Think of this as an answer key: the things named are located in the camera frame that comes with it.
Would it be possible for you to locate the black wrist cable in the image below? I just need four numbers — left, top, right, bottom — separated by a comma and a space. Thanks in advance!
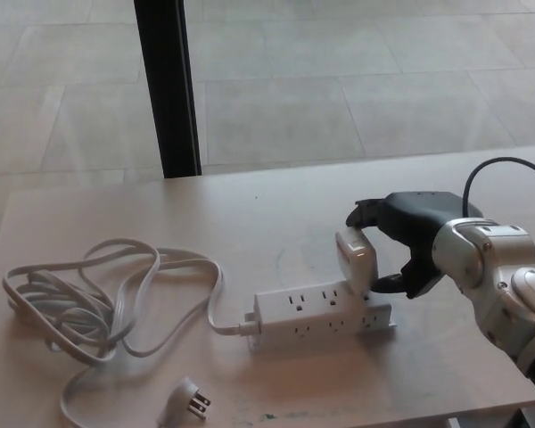
462, 156, 535, 218

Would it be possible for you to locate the white charger plug adapter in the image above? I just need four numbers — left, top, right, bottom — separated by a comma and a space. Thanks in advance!
334, 226, 381, 296

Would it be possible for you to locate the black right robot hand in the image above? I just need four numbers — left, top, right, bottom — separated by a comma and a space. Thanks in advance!
345, 191, 485, 300

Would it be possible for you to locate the white three-prong plug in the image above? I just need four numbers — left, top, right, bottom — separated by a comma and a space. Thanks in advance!
155, 376, 212, 428

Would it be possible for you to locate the black window frame post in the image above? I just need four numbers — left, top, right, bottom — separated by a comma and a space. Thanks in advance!
133, 0, 203, 179

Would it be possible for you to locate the white power strip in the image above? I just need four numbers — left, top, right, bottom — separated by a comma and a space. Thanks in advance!
244, 279, 398, 353

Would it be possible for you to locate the white power strip cord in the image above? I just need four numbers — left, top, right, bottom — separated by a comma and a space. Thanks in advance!
1, 238, 262, 428

